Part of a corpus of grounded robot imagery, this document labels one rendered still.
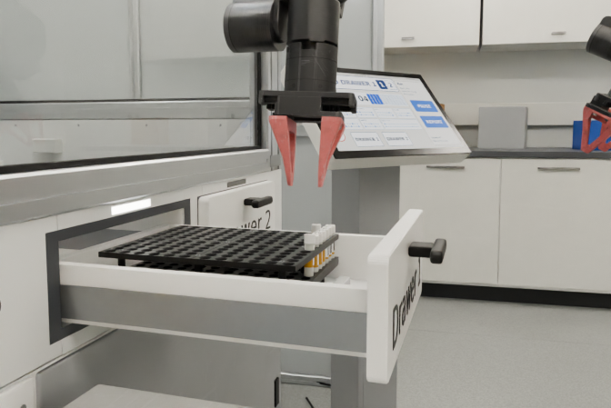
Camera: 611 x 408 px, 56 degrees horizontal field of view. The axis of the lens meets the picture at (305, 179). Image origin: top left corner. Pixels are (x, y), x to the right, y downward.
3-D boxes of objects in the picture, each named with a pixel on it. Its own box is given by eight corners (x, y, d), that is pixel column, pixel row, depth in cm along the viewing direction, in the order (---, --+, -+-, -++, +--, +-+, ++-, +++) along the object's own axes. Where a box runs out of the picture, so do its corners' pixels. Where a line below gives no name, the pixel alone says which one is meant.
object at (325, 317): (406, 283, 74) (406, 236, 73) (369, 359, 49) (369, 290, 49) (135, 262, 86) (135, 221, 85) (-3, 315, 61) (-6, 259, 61)
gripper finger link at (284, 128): (276, 184, 67) (280, 104, 67) (337, 188, 66) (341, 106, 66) (264, 184, 60) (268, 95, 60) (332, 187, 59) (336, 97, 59)
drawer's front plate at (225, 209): (275, 235, 114) (275, 180, 113) (209, 270, 87) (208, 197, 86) (266, 234, 115) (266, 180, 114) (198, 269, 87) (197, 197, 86)
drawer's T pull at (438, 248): (446, 250, 63) (446, 237, 63) (442, 265, 56) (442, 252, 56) (413, 248, 64) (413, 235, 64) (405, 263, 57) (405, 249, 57)
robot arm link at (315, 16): (331, -18, 60) (346, 0, 65) (271, -13, 62) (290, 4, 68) (328, 48, 60) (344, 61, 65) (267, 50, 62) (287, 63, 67)
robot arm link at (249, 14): (330, -75, 62) (349, -19, 70) (234, -63, 66) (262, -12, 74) (311, 16, 58) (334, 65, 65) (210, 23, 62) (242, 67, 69)
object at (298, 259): (338, 238, 72) (338, 233, 72) (295, 272, 55) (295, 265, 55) (324, 237, 72) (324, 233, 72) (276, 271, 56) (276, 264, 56)
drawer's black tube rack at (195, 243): (338, 283, 72) (338, 233, 72) (295, 331, 56) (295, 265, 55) (181, 271, 79) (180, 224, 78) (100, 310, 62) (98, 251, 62)
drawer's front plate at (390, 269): (421, 292, 75) (423, 208, 74) (386, 387, 48) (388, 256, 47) (408, 291, 76) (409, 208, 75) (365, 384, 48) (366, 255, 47)
